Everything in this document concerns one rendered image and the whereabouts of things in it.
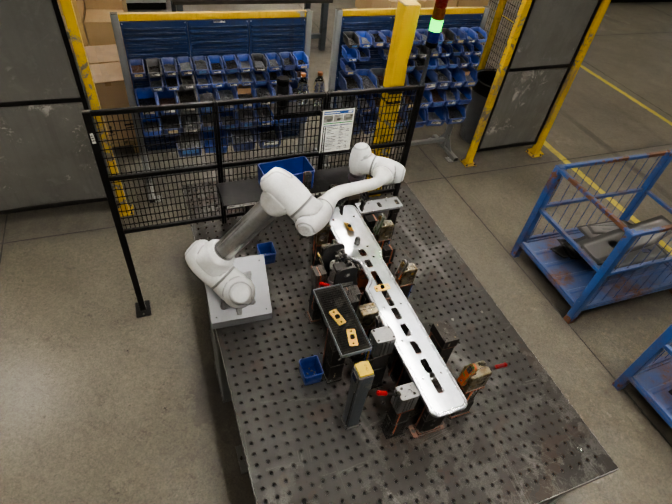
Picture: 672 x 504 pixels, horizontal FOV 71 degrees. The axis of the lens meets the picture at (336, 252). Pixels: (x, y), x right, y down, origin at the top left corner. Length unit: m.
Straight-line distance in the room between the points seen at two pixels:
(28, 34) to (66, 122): 0.62
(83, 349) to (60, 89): 1.76
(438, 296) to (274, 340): 1.01
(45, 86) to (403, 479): 3.27
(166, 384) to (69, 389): 0.57
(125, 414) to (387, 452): 1.65
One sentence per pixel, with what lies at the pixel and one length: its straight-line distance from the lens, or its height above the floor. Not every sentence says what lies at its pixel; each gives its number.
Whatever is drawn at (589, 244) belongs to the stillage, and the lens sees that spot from 4.11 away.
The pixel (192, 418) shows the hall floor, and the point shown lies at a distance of 3.16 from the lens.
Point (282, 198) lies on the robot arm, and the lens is 1.93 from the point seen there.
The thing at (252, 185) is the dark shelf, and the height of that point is 1.03.
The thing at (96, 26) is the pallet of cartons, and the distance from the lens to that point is 6.13.
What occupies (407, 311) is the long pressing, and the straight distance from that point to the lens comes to 2.38.
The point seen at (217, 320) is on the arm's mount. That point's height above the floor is 0.76.
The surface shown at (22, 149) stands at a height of 0.70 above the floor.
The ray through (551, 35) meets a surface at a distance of 5.20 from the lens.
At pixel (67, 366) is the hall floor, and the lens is 3.55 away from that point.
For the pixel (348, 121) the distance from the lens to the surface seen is 2.99.
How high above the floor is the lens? 2.81
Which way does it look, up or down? 44 degrees down
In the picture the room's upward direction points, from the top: 8 degrees clockwise
